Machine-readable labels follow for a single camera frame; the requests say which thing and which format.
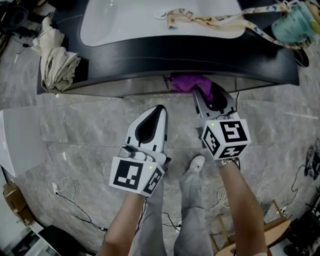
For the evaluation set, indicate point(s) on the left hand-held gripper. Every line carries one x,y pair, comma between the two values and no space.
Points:
128,173

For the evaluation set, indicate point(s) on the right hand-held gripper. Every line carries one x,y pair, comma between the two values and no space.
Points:
232,132

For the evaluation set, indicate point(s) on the purple cloth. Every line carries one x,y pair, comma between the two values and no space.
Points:
185,83

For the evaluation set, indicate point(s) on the brown wooden cabinet door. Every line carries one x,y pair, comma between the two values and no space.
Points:
250,83
112,87

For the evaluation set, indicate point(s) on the person's right forearm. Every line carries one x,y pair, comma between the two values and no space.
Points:
240,205

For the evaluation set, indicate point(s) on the person's left forearm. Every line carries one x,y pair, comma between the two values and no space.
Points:
120,225

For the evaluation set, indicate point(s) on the dark wooden sink cabinet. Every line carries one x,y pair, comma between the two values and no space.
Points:
175,57

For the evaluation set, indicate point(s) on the person's right white shoe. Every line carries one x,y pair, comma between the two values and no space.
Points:
195,163

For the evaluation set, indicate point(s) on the silver wristwatch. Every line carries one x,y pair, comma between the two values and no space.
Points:
225,163

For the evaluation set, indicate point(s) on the person's grey trousers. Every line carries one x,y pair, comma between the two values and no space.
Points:
192,212

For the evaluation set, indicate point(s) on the black shell backpack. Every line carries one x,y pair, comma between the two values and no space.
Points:
301,58

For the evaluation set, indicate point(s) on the white power strip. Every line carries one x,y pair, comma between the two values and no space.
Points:
55,188

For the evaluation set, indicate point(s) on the white sink basin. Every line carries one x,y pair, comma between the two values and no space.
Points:
140,22

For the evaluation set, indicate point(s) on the teal cartoon water bottle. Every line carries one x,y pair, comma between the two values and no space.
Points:
292,27

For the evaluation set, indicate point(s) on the beige folded umbrella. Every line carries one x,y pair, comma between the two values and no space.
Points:
56,65

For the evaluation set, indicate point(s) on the white square tub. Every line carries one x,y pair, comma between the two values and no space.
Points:
17,140

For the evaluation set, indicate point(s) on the white socket strip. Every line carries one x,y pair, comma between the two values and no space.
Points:
283,212

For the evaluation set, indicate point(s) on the wooden stool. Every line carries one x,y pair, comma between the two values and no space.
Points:
277,227

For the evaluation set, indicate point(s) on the black equipment pile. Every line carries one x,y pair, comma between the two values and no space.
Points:
305,232

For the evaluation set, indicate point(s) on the white shelf unit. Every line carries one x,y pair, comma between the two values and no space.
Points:
22,242

